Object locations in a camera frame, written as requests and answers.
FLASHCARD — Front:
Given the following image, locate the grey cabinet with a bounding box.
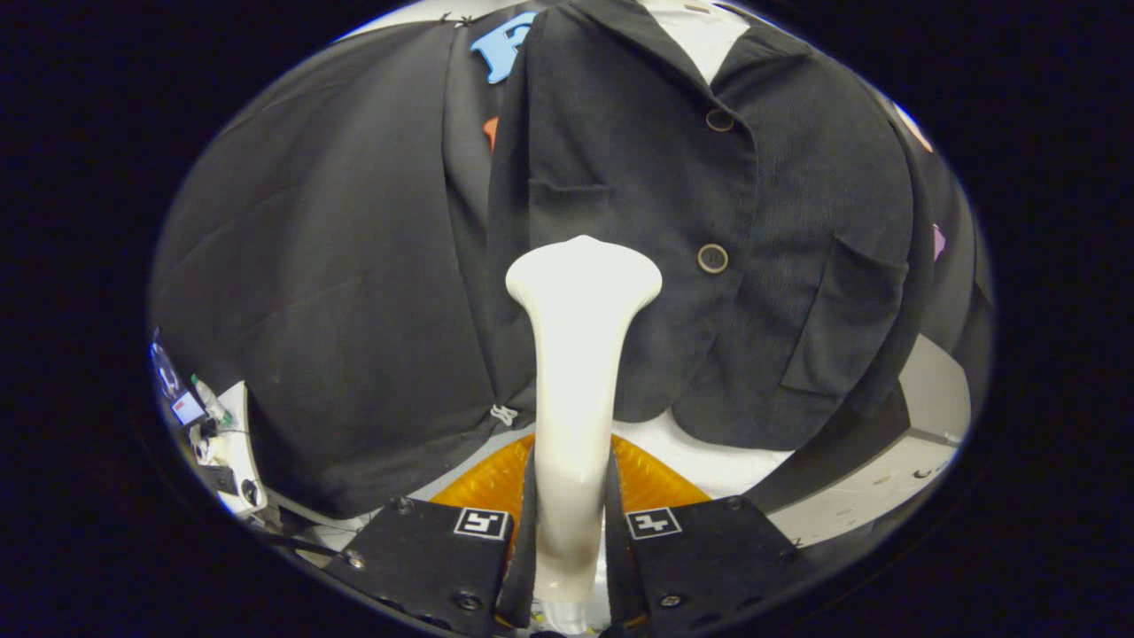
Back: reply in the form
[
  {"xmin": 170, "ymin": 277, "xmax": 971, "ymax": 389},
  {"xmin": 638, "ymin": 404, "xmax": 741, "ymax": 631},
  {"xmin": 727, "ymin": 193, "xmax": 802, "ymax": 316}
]
[{"xmin": 744, "ymin": 335, "xmax": 973, "ymax": 549}]

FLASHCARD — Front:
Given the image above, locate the small screen device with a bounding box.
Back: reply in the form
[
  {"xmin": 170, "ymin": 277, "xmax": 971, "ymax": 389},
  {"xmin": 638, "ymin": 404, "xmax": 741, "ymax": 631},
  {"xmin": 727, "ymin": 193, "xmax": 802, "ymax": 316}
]
[{"xmin": 168, "ymin": 388, "xmax": 209, "ymax": 428}]

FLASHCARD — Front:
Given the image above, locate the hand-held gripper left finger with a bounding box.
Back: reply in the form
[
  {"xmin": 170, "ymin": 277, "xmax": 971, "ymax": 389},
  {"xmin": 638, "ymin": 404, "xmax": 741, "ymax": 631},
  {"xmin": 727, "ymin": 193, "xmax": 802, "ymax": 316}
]
[{"xmin": 321, "ymin": 434, "xmax": 540, "ymax": 638}]

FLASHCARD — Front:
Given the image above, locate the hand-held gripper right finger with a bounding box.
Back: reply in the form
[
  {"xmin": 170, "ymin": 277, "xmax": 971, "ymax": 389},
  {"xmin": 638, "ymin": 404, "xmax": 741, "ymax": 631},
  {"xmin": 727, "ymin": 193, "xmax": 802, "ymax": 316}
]
[{"xmin": 606, "ymin": 434, "xmax": 820, "ymax": 635}]

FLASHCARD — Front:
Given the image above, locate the white shirt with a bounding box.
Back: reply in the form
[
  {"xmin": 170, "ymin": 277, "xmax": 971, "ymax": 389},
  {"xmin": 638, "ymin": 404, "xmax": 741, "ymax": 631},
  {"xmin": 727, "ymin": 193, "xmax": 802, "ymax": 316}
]
[{"xmin": 611, "ymin": 0, "xmax": 798, "ymax": 499}]

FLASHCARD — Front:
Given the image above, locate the white side table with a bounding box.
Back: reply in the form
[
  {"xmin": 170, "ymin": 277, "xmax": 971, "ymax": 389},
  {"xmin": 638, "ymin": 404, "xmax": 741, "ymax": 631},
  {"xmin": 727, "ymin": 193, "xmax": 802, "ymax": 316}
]
[{"xmin": 190, "ymin": 381, "xmax": 268, "ymax": 519}]

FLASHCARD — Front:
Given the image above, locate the black blazer jacket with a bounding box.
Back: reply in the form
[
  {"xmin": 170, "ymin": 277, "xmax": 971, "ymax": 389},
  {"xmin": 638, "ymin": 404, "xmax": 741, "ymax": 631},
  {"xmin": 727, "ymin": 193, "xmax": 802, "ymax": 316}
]
[{"xmin": 485, "ymin": 0, "xmax": 940, "ymax": 451}]

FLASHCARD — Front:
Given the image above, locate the white garment steamer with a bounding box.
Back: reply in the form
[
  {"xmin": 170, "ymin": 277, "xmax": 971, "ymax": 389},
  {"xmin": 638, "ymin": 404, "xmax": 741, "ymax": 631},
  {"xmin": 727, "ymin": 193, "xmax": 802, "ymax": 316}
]
[{"xmin": 505, "ymin": 235, "xmax": 664, "ymax": 635}]

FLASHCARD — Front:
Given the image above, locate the clear plastic bottle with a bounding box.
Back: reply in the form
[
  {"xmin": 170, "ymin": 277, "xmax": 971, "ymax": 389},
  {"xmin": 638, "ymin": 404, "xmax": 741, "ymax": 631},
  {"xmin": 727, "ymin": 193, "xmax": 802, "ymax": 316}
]
[{"xmin": 190, "ymin": 374, "xmax": 233, "ymax": 426}]

